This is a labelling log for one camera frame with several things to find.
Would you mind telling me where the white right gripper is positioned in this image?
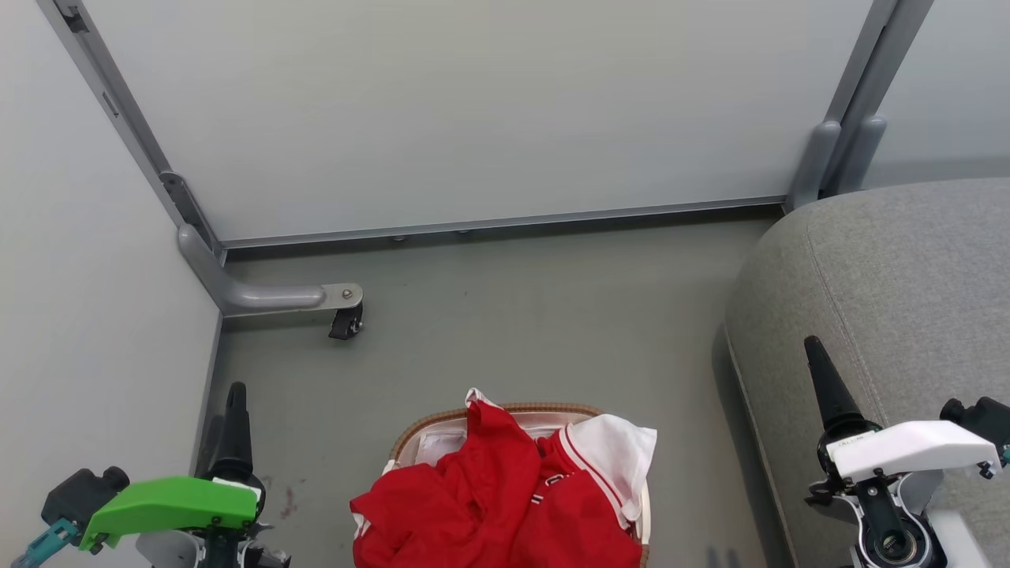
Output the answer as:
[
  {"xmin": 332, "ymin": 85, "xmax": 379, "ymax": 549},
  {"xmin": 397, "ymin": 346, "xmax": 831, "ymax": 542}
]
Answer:
[{"xmin": 803, "ymin": 335, "xmax": 1003, "ymax": 486}]

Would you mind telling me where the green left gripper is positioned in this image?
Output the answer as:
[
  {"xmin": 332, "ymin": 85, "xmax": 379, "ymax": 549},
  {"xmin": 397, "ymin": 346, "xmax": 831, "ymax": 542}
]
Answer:
[{"xmin": 77, "ymin": 382, "xmax": 267, "ymax": 553}]

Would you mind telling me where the red jersey with white trim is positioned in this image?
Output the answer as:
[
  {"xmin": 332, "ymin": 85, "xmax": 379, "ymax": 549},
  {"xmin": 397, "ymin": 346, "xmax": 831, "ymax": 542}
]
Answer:
[{"xmin": 350, "ymin": 388, "xmax": 658, "ymax": 568}]

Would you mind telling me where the grey fabric sofa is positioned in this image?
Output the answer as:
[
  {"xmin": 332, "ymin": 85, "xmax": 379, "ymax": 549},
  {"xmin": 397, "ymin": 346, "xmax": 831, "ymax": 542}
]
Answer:
[{"xmin": 724, "ymin": 177, "xmax": 1010, "ymax": 568}]

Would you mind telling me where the grey metal partition foot bar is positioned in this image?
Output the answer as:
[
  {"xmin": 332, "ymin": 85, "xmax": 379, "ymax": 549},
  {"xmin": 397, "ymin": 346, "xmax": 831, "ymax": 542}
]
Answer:
[{"xmin": 178, "ymin": 225, "xmax": 365, "ymax": 318}]

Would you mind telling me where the black caster wheel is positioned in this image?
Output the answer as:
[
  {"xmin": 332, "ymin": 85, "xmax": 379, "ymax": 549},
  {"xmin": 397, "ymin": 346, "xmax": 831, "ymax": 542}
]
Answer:
[{"xmin": 328, "ymin": 304, "xmax": 365, "ymax": 342}]

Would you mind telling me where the white fabric basket liner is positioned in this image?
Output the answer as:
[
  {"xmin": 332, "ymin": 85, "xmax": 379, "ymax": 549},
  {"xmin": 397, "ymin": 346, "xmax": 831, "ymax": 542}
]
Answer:
[{"xmin": 395, "ymin": 410, "xmax": 570, "ymax": 476}]

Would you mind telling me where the brown woven laundry basket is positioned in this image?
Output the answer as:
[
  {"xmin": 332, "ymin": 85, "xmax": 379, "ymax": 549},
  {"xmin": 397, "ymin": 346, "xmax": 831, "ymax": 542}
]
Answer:
[{"xmin": 388, "ymin": 402, "xmax": 652, "ymax": 568}]

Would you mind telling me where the teal plug left arm cable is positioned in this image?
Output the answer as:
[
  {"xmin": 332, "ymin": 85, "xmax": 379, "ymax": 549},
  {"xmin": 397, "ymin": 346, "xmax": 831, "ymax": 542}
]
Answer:
[{"xmin": 8, "ymin": 517, "xmax": 84, "ymax": 568}]

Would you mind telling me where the grey double partition post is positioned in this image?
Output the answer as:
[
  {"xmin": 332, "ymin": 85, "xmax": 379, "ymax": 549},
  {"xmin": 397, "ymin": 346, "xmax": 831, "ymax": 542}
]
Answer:
[{"xmin": 785, "ymin": 0, "xmax": 936, "ymax": 212}]

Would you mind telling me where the grey metal partition base rail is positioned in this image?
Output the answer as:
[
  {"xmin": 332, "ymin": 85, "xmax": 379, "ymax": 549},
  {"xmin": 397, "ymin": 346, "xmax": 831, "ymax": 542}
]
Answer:
[{"xmin": 221, "ymin": 196, "xmax": 790, "ymax": 252}]

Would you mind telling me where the grey metal partition post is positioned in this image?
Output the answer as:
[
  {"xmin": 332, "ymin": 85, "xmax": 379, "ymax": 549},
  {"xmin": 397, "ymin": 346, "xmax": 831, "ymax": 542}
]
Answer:
[{"xmin": 36, "ymin": 0, "xmax": 226, "ymax": 265}]

